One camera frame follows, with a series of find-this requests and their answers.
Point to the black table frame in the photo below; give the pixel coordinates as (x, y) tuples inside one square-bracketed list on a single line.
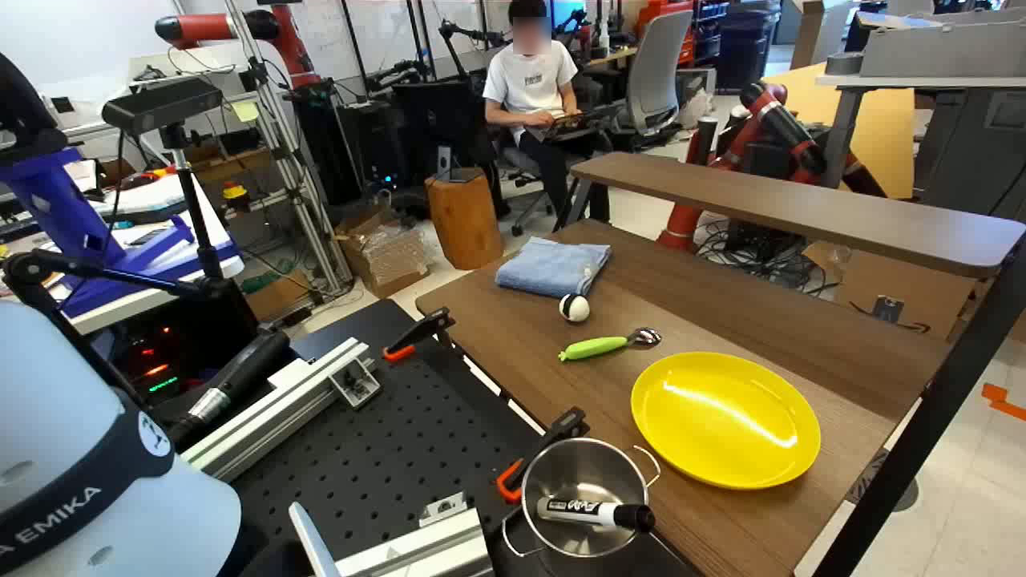
[(939, 395)]

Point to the grey office chair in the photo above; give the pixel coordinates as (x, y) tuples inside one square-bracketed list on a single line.
[(657, 67)]

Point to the red robot arm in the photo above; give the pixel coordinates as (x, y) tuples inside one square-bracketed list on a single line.
[(211, 28)]

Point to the wooden raised shelf board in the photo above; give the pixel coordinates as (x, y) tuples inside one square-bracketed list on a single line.
[(789, 210)]

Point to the person in white shirt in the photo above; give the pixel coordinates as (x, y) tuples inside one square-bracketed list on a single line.
[(530, 82)]

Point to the metal shelving rack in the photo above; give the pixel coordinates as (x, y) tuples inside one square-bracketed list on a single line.
[(283, 147)]

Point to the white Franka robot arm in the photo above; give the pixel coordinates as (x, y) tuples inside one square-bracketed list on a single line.
[(97, 500)]

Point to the small black box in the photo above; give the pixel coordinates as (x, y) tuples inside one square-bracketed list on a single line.
[(887, 310)]

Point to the black orange bar clamp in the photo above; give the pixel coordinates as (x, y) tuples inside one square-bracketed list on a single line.
[(566, 420), (428, 324)]

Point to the black perforated breadboard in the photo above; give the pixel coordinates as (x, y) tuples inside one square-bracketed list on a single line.
[(405, 450)]

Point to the blue machine frame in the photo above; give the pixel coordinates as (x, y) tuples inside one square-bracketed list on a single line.
[(65, 211)]

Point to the black box with lights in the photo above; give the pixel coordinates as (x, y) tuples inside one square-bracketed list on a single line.
[(204, 341)]

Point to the black camera on stand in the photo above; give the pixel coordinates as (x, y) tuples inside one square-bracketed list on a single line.
[(160, 100)]

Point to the open cardboard box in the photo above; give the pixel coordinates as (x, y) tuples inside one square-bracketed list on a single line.
[(384, 257)]

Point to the white and black ball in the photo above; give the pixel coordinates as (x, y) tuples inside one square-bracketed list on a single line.
[(574, 310)]

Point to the grey standing desk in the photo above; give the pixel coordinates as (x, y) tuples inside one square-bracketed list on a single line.
[(939, 66)]

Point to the red Sawyer robot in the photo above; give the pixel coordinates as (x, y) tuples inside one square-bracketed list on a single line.
[(749, 124)]

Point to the steel pot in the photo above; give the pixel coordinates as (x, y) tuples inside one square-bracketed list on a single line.
[(582, 469)]

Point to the yellow plate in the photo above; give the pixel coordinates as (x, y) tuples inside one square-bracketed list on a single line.
[(725, 420)]

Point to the aluminium extrusion rail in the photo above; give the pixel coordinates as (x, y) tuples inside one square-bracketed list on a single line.
[(277, 412), (419, 548)]

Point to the black device housing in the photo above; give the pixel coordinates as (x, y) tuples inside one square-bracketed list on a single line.
[(24, 114)]

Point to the blue folded towel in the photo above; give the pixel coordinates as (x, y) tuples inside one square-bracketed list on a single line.
[(549, 268)]

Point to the tan cardboard panel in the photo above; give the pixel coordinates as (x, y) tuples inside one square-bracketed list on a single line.
[(887, 131)]

